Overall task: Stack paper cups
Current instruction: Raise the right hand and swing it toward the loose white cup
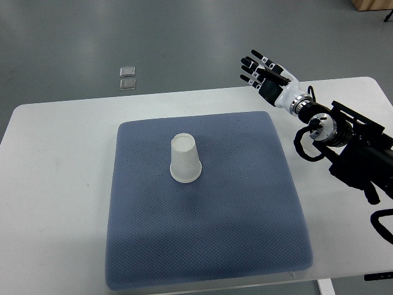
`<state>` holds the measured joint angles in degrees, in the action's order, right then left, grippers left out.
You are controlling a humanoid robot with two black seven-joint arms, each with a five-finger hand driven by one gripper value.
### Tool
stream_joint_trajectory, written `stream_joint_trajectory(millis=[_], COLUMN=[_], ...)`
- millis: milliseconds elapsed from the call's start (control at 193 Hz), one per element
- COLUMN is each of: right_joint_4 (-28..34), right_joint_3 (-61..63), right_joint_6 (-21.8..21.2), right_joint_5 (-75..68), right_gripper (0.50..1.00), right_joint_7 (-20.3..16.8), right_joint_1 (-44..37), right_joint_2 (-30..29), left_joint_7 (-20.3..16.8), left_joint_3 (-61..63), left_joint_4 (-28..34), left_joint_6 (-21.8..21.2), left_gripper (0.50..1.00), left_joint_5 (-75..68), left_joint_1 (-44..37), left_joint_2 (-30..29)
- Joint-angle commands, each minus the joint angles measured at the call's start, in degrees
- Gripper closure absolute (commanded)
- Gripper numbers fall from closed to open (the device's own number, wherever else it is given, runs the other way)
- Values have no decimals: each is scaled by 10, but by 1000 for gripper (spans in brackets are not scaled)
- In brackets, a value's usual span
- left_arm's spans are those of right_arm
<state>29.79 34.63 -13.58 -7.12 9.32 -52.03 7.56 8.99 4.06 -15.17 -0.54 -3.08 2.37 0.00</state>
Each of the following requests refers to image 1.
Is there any white table leg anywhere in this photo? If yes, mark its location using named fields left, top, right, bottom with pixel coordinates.
left=317, top=278, right=336, bottom=295

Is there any white paper cup on mat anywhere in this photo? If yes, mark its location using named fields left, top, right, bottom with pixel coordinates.
left=169, top=133, right=202, bottom=183

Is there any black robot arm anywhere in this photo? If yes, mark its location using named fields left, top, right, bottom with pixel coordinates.
left=294, top=86, right=392, bottom=205

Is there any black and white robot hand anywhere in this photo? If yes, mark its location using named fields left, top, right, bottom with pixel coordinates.
left=240, top=50, right=306, bottom=112

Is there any black table control panel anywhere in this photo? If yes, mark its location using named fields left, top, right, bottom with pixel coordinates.
left=364, top=272, right=393, bottom=281

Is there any wooden furniture corner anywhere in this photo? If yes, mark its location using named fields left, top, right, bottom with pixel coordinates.
left=351, top=0, right=393, bottom=12

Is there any black tripod leg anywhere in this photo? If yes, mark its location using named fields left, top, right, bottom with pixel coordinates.
left=383, top=10, right=393, bottom=22

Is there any upper silver floor plate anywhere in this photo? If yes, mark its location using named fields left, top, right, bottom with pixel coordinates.
left=119, top=66, right=136, bottom=77

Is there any blue textured foam mat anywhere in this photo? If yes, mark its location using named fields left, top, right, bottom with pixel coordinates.
left=106, top=111, right=313, bottom=290

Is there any black cable loop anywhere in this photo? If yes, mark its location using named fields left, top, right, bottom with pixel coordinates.
left=370, top=209, right=393, bottom=245

